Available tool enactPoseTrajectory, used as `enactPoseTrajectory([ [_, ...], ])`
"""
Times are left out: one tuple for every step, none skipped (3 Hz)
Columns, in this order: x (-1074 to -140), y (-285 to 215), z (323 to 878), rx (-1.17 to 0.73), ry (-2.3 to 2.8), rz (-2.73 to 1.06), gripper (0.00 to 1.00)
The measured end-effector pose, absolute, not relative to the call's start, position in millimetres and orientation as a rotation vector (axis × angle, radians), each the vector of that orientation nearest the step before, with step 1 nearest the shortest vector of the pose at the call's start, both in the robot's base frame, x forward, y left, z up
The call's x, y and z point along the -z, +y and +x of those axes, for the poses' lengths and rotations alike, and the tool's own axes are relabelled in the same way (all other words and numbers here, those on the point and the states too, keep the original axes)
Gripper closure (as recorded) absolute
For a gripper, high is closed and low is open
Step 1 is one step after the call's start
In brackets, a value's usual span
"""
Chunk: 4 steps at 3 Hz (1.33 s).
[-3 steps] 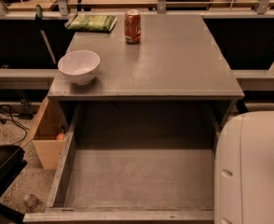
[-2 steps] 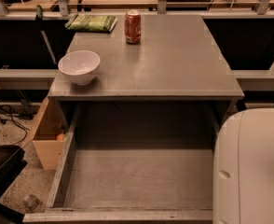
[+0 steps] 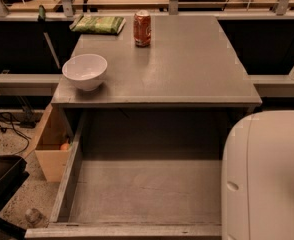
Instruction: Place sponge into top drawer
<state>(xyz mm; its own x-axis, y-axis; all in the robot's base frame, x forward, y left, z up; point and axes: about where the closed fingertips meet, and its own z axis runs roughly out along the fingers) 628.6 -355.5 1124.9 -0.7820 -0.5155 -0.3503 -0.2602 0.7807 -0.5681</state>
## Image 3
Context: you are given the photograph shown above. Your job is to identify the white bowl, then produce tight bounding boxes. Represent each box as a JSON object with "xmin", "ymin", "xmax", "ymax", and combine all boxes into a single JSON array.
[{"xmin": 62, "ymin": 54, "xmax": 108, "ymax": 91}]

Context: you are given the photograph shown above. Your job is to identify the green chip bag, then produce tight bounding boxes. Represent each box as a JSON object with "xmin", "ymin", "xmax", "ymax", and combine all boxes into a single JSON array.
[{"xmin": 69, "ymin": 15, "xmax": 126, "ymax": 35}]

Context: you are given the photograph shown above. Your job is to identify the black floor cable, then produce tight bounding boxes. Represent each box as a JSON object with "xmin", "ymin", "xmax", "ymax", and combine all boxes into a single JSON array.
[{"xmin": 0, "ymin": 87, "xmax": 32, "ymax": 156}]

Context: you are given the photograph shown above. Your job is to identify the orange soda can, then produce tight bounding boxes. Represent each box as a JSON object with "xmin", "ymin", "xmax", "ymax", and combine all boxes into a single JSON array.
[{"xmin": 133, "ymin": 10, "xmax": 151, "ymax": 47}]

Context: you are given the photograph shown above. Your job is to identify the clear glass jar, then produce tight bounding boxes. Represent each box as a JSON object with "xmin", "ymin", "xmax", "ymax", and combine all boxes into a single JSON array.
[{"xmin": 25, "ymin": 208, "xmax": 48, "ymax": 228}]

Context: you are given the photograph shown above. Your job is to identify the small orange ball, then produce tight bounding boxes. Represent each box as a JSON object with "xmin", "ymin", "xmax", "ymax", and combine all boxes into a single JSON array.
[{"xmin": 60, "ymin": 143, "xmax": 70, "ymax": 151}]

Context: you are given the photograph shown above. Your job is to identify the grey cabinet with top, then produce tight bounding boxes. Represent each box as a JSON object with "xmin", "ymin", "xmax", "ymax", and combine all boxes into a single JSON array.
[{"xmin": 50, "ymin": 15, "xmax": 263, "ymax": 142}]

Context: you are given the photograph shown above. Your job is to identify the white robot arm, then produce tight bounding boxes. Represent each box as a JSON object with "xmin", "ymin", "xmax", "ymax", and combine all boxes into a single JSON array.
[{"xmin": 221, "ymin": 110, "xmax": 294, "ymax": 240}]

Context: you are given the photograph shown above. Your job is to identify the wooden box on floor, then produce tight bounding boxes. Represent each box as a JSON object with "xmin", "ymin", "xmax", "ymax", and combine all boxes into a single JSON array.
[{"xmin": 35, "ymin": 104, "xmax": 70, "ymax": 182}]

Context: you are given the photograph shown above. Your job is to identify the open grey top drawer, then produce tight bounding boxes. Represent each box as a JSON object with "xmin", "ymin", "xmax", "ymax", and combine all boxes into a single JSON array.
[{"xmin": 26, "ymin": 109, "xmax": 229, "ymax": 240}]

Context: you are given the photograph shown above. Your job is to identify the green handled tool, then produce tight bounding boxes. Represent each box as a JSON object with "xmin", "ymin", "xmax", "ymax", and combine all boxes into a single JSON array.
[{"xmin": 36, "ymin": 4, "xmax": 61, "ymax": 70}]

